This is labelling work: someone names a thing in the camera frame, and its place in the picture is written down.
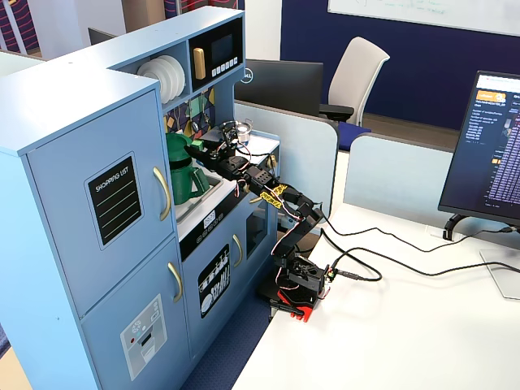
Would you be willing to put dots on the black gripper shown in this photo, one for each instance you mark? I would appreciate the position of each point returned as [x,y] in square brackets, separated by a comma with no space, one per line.
[210,153]

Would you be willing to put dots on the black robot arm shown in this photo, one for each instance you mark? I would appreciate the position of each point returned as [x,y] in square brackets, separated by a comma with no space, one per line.
[300,227]

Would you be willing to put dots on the silver toy pot with lid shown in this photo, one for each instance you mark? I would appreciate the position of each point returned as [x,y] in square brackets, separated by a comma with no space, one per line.
[245,131]

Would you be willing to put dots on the hanging toy ladle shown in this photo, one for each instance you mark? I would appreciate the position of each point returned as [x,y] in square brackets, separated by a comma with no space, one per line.
[196,124]

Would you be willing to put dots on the hanging toy utensil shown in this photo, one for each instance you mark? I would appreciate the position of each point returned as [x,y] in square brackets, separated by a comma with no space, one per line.
[206,117]

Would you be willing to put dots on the white hanging toy spatula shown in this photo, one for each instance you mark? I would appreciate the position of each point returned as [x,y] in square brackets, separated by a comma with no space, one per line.
[179,130]

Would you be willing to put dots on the green plastic pitcher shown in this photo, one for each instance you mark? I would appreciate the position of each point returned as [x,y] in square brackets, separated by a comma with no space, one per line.
[183,187]

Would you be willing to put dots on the silver toy sink basin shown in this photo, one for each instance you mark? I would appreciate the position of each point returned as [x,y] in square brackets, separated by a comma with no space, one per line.
[209,194]

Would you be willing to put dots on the gold stove knob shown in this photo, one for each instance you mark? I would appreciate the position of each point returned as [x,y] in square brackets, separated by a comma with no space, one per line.
[272,160]

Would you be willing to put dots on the white toy plate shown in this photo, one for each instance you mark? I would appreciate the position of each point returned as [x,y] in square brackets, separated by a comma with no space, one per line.
[169,79]
[177,77]
[148,72]
[183,75]

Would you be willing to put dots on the black dell monitor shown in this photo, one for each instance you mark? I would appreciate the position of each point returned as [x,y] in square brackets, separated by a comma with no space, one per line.
[280,85]

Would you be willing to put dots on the light blue desk divider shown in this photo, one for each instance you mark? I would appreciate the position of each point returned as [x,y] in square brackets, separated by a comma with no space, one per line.
[308,162]
[398,174]

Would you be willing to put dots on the blue wooden toy kitchen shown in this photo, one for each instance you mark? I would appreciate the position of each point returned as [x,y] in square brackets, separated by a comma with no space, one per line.
[81,122]

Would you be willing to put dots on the blue upholstered seat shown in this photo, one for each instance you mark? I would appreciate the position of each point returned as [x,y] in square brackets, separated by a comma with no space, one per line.
[353,134]

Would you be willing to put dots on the small dark background monitor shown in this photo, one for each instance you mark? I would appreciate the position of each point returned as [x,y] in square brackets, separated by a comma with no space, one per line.
[99,36]

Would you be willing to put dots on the white office chair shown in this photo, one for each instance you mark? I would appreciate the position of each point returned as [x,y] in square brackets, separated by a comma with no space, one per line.
[357,69]

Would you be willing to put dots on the red table clamp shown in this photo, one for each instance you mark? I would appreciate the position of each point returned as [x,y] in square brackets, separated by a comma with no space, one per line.
[300,302]

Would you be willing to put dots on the white whiteboard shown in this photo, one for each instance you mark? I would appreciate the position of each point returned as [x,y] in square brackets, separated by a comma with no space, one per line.
[426,12]

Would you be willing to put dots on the lit computer monitor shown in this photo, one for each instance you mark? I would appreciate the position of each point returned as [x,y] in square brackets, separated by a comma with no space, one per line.
[487,142]

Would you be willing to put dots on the silver monitor stand base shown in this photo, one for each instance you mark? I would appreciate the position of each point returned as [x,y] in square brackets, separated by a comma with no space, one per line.
[503,280]

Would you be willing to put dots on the small wrist camera board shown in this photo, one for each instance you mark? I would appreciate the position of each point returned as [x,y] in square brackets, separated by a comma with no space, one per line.
[228,132]

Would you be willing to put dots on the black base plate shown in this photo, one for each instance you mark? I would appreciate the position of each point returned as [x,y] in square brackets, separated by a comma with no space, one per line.
[264,290]

